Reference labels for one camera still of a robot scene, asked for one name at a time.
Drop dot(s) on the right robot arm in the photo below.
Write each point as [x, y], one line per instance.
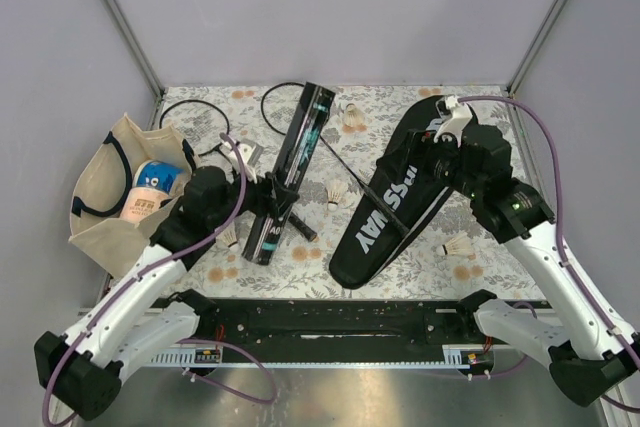
[594, 348]

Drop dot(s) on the black racket cover bag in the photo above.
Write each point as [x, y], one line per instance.
[371, 242]

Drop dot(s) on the beige canvas tote bag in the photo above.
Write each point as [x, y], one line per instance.
[102, 188]

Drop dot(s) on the left aluminium frame post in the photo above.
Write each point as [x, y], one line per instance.
[133, 45]

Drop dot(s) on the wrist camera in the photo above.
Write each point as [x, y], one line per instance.
[455, 117]
[247, 155]

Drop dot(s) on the aluminium frame post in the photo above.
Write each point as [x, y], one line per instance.
[542, 34]
[133, 45]

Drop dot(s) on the shuttlecock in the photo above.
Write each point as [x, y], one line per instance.
[352, 116]
[455, 247]
[228, 238]
[335, 189]

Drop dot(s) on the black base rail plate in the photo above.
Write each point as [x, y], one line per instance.
[342, 332]

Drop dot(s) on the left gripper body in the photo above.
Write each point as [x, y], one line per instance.
[254, 199]

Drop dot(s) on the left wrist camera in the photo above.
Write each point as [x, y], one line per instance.
[247, 155]

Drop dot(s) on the black shuttlecock tube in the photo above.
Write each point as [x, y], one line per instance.
[311, 114]

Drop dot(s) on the badminton racket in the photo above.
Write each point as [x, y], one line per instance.
[199, 121]
[278, 120]

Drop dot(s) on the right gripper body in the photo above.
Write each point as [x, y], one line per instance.
[437, 158]

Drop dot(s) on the floral table mat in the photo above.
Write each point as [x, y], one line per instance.
[299, 268]

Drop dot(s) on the left badminton racket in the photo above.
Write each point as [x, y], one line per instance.
[199, 121]

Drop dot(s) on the right badminton racket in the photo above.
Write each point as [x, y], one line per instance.
[278, 120]

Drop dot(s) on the blue white can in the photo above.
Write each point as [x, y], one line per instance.
[157, 175]

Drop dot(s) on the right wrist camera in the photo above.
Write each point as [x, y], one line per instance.
[455, 117]

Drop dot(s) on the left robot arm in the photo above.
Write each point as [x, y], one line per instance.
[86, 366]

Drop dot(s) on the right aluminium frame post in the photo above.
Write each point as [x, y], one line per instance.
[542, 34]

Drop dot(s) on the pink labelled jar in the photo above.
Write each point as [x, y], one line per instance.
[140, 203]

